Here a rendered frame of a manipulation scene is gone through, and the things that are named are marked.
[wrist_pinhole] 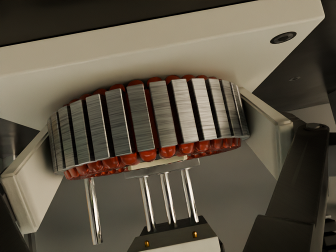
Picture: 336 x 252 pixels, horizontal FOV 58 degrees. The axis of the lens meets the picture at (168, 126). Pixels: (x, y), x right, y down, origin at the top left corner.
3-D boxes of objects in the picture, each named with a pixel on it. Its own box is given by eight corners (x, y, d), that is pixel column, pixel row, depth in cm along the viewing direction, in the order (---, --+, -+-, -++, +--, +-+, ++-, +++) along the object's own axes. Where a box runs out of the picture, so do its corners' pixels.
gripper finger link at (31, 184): (37, 233, 13) (20, 236, 13) (71, 163, 20) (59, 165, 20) (14, 173, 12) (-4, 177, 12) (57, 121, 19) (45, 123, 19)
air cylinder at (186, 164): (115, 125, 30) (124, 180, 29) (189, 111, 30) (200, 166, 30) (123, 132, 35) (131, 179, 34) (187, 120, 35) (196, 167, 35)
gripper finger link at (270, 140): (276, 124, 13) (294, 120, 13) (232, 88, 19) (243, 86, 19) (279, 186, 14) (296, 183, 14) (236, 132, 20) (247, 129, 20)
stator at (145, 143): (1, 99, 13) (11, 187, 12) (261, 50, 13) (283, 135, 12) (81, 133, 24) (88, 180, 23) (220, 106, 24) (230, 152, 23)
